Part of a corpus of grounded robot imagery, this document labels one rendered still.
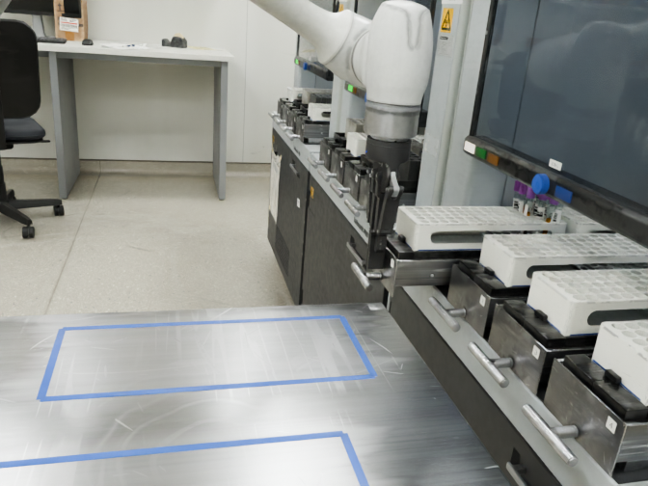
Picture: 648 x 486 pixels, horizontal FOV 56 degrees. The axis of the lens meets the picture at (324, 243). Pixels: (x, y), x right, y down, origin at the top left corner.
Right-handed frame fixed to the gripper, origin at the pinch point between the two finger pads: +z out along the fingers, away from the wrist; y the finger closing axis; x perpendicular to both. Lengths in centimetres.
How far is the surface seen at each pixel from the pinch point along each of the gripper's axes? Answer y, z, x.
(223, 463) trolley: -54, -2, 31
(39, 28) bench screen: 329, -16, 113
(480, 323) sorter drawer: -20.7, 4.3, -11.0
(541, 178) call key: -20.8, -19.0, -16.2
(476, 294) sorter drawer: -18.0, 0.6, -10.9
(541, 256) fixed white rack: -19.9, -6.6, -19.7
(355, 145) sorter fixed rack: 66, -5, -15
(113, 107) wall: 350, 33, 73
